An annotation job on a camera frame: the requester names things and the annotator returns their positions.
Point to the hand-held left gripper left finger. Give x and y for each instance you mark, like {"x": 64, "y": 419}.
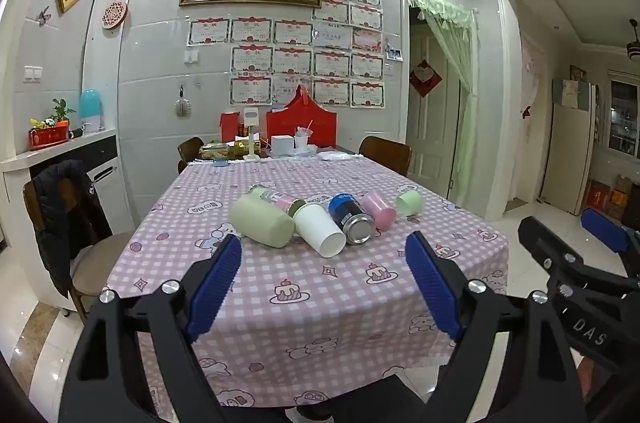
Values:
{"x": 216, "y": 288}

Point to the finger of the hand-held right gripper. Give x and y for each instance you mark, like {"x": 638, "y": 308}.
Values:
{"x": 605, "y": 228}
{"x": 542, "y": 243}

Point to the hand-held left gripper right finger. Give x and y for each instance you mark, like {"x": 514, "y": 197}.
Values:
{"x": 433, "y": 290}

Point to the large green cup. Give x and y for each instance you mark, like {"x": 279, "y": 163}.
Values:
{"x": 260, "y": 221}

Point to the small green cup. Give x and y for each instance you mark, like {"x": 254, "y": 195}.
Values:
{"x": 410, "y": 203}

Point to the white paper cup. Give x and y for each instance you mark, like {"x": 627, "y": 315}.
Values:
{"x": 318, "y": 228}

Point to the clear plastic cup with straws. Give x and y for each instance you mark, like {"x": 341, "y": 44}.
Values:
{"x": 302, "y": 140}

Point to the cardboard boxes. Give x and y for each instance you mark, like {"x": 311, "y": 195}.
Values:
{"x": 605, "y": 195}

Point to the white refrigerator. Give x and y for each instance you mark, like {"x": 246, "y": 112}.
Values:
{"x": 567, "y": 153}

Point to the pink checked printed tablecloth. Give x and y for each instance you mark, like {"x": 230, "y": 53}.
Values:
{"x": 310, "y": 318}

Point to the window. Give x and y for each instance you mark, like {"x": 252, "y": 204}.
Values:
{"x": 622, "y": 118}

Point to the blue metal can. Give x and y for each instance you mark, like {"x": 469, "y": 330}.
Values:
{"x": 350, "y": 213}

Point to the wooden chair with beige seat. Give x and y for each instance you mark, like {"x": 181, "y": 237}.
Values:
{"x": 95, "y": 261}

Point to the clear food container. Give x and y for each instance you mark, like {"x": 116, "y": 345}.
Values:
{"x": 216, "y": 150}

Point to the dark wooden chair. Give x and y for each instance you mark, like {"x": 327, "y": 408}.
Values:
{"x": 190, "y": 150}
{"x": 385, "y": 155}

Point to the white panel door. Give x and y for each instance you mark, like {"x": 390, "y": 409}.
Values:
{"x": 432, "y": 138}

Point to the white square box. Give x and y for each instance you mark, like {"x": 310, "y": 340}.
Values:
{"x": 282, "y": 145}

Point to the black jacket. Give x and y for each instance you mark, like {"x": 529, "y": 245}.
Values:
{"x": 70, "y": 223}

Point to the small red box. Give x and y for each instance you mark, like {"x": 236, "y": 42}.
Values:
{"x": 230, "y": 127}

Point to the white plastic bag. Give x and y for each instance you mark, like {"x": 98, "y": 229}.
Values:
{"x": 337, "y": 155}

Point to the white table stand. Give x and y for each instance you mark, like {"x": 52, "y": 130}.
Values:
{"x": 252, "y": 118}

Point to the ceiling lamp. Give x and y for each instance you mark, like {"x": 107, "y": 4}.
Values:
{"x": 634, "y": 48}

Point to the hanging brush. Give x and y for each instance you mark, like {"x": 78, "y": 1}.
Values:
{"x": 182, "y": 105}

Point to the red diamond door decoration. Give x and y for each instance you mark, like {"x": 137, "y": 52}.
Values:
{"x": 425, "y": 78}

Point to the white counter cabinet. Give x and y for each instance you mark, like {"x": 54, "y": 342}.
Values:
{"x": 55, "y": 153}

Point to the green lace curtain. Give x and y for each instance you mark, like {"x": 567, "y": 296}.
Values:
{"x": 450, "y": 53}

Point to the blue white humidifier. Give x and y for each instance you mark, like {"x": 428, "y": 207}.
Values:
{"x": 92, "y": 110}

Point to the red planter box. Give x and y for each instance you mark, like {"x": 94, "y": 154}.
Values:
{"x": 48, "y": 136}

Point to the small green plant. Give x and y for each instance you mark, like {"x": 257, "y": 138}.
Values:
{"x": 61, "y": 109}

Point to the group of award certificates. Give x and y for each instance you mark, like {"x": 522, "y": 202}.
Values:
{"x": 252, "y": 31}

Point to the round wooden hanging ornament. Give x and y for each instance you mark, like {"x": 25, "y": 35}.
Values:
{"x": 115, "y": 12}

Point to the white wall socket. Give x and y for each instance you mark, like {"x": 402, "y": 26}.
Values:
{"x": 190, "y": 56}

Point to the small wall photos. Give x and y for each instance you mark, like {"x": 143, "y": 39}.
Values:
{"x": 394, "y": 54}

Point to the white double light switch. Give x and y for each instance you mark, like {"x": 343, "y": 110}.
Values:
{"x": 34, "y": 74}

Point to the butterfly wall decal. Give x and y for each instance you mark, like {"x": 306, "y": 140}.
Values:
{"x": 43, "y": 17}

